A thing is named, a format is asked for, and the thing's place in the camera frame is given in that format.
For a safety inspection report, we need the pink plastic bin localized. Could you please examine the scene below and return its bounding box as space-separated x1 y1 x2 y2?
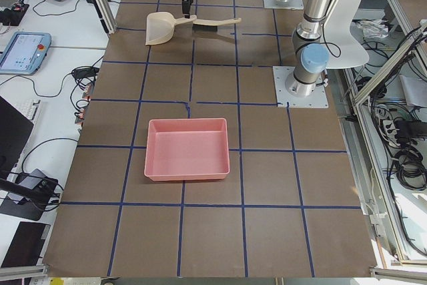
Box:
144 118 230 182

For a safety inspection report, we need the white plastic chair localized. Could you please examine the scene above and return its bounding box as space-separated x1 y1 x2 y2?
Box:
324 0 369 69

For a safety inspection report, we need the white hand brush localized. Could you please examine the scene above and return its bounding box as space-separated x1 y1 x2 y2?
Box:
192 18 242 31

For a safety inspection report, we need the white plastic dustpan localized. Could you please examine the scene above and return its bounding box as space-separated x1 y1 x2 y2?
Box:
145 12 197 45

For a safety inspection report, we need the black laptop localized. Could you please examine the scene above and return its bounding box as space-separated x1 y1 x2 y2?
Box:
0 97 33 180

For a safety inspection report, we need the blue teach pendant near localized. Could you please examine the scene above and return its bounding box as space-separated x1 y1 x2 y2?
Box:
1 31 51 75

